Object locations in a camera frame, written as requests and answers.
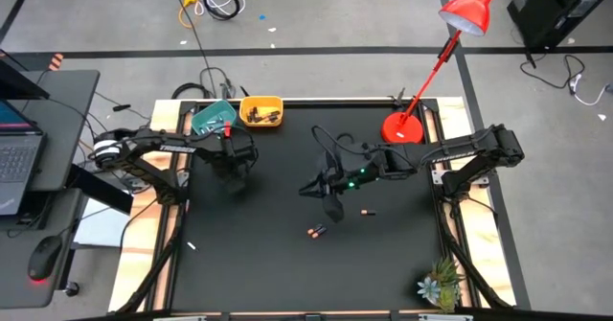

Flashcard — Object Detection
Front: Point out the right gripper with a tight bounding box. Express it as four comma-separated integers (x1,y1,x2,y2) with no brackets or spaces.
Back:
299,143,389,223

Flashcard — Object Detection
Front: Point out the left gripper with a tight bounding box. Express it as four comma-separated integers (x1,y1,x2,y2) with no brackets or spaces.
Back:
208,131,259,194

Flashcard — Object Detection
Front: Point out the teal plastic bin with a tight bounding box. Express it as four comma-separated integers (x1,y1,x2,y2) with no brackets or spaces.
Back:
191,99,238,137

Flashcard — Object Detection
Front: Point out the yellow plastic bin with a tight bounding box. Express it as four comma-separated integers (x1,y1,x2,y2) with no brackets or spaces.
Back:
238,95,284,128

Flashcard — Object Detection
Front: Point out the red desk lamp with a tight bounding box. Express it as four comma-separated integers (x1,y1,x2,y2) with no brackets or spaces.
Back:
380,0,505,146

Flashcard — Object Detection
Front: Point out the small succulent plant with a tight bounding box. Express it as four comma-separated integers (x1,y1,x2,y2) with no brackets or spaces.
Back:
415,256,466,314

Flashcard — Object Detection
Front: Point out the black computer desk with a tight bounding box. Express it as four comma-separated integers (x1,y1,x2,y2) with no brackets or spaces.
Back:
0,69,101,310

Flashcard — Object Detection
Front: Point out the black computer mouse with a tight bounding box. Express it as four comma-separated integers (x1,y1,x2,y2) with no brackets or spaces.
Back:
27,235,63,284

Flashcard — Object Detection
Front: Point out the dark laptop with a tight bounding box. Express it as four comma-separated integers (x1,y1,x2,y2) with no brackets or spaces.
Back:
0,98,48,217

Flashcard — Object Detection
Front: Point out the black desk monitor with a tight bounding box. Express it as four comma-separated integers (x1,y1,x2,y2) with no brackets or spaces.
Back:
0,50,49,101

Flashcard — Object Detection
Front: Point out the black computer tower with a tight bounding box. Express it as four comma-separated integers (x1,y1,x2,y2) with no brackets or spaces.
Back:
506,0,613,50

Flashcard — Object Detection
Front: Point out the black aluminium table frame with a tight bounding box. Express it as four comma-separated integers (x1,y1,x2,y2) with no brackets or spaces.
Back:
114,97,516,321

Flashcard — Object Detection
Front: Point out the black cable loop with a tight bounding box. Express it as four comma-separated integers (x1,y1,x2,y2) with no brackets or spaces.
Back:
170,81,216,101

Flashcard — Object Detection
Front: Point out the coiled black cable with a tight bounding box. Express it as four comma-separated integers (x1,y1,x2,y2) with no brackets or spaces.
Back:
202,0,240,22

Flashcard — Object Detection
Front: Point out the black floor cable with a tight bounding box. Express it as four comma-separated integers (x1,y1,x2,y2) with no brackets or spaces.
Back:
519,53,586,90

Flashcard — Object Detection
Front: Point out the white cable with plug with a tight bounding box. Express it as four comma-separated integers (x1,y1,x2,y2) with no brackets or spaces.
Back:
568,73,613,106

